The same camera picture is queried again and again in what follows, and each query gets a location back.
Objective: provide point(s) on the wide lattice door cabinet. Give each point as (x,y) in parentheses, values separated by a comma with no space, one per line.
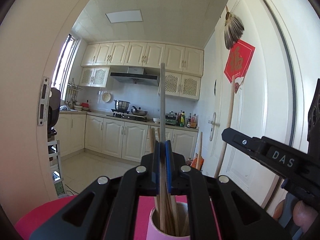
(185,85)

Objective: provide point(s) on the bundle of wooden chopsticks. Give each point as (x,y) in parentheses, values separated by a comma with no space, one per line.
(166,217)

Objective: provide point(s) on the round plate on wall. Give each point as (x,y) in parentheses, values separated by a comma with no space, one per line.
(106,97)

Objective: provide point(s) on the gas stove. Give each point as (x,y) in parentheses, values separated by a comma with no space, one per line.
(125,116)

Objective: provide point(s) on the range hood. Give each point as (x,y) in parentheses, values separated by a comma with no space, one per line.
(135,76)

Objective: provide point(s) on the ceiling light panel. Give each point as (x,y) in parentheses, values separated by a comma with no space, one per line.
(124,16)

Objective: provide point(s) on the hanging utensil rack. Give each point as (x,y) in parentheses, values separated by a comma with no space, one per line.
(72,92)

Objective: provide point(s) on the pink cup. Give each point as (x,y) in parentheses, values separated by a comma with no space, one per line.
(153,233)

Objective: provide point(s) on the green countertop appliance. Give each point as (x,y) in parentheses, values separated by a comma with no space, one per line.
(172,119)

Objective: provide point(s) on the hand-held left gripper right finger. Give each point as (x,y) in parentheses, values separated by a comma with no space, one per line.
(168,170)

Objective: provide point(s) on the wooden chopstick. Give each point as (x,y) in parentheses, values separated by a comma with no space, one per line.
(230,100)

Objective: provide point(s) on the white storage shelf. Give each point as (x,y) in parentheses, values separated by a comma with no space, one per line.
(55,165)

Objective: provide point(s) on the orange snack bag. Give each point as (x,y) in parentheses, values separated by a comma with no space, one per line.
(193,163)

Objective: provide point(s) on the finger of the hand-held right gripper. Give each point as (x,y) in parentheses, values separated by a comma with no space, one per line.
(237,140)

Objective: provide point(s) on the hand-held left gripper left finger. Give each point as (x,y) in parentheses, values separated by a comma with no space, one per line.
(157,170)

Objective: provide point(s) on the cream kitchen cabinets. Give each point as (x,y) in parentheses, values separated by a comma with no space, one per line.
(115,135)
(142,55)

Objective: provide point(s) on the white door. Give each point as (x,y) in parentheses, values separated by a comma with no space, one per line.
(260,100)

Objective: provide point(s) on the feather fan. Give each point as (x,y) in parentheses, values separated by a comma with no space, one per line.
(233,32)

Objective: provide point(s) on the kitchen window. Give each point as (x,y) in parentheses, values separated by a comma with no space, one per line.
(66,65)

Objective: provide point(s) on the row of condiment bottles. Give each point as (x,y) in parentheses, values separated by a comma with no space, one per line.
(186,121)

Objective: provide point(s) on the small lattice door cabinet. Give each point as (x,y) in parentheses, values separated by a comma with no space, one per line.
(95,77)

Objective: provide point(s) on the cream upper kitchen cabinets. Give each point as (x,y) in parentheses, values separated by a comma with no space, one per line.
(142,55)

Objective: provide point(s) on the metal door strike plate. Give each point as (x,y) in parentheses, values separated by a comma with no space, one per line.
(43,102)

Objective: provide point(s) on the person's right hand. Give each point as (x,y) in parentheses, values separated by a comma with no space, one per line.
(303,216)

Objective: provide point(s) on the black device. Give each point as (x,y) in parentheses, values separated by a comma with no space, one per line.
(54,107)

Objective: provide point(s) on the dark wok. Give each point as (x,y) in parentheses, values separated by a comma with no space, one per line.
(139,111)

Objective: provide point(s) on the white bowl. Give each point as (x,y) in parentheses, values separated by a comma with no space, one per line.
(156,120)

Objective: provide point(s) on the small red pot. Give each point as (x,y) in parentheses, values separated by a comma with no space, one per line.
(85,104)

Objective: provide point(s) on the red diamond wall poster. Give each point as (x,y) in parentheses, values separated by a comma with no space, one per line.
(238,61)

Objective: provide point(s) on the cream lower kitchen cabinets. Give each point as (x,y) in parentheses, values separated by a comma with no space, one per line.
(115,135)

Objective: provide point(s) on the steel cooking pot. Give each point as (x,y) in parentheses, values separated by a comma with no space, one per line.
(122,105)

